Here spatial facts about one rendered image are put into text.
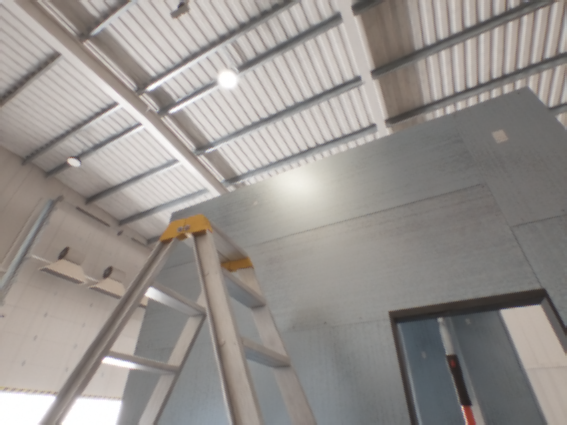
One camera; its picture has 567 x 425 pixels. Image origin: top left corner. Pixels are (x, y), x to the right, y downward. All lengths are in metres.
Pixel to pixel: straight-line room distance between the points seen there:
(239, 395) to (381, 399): 0.76
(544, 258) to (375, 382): 0.83
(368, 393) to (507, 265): 0.77
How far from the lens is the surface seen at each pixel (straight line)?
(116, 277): 11.29
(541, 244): 1.57
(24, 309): 10.80
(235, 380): 0.79
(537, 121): 1.98
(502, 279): 1.49
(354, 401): 1.44
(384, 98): 8.01
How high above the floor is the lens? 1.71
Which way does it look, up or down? 36 degrees up
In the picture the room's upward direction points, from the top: straight up
